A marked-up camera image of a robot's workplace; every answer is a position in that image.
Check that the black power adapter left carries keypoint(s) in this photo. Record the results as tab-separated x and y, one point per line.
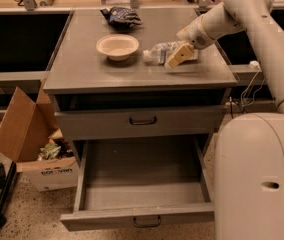
2	172

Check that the clear plastic water bottle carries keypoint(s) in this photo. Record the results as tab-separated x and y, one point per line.
160	52

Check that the white power strip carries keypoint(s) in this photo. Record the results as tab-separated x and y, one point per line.
254	64

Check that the closed grey top drawer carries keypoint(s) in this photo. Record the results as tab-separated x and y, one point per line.
141	122

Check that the cream paper bowl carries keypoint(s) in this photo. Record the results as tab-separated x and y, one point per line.
117	47

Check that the green snack wrapper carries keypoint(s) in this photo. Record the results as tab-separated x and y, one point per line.
49	151

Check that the grey drawer cabinet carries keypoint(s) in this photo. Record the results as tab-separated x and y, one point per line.
82	79

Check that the black floor bar left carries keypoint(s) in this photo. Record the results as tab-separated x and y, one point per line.
5	187

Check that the brown cardboard box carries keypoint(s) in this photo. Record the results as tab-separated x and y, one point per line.
26	127

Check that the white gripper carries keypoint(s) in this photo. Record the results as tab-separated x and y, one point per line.
195	33

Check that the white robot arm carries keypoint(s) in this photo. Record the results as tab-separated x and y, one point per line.
249	155

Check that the open grey middle drawer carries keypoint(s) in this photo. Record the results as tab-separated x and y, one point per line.
142	183

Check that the blue chip bag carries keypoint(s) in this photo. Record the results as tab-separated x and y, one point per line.
121	16

